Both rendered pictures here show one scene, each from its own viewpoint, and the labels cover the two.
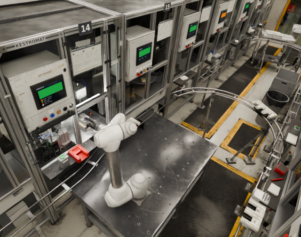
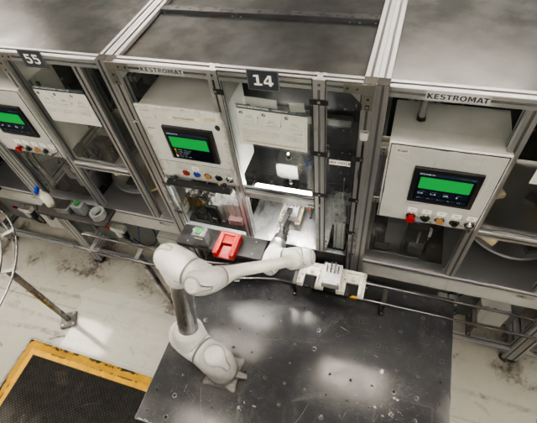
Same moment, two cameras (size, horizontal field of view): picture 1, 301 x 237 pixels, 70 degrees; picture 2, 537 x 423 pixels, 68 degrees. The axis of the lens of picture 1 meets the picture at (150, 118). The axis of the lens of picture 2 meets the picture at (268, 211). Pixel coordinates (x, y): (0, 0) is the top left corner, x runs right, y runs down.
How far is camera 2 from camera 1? 1.58 m
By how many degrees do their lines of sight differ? 55
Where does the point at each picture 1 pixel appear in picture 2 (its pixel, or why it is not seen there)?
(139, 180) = (207, 357)
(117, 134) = (172, 272)
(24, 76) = (153, 109)
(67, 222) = not seen: hidden behind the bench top
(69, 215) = not seen: hidden behind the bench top
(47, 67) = (186, 112)
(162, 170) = (291, 395)
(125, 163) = (276, 321)
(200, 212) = not seen: outside the picture
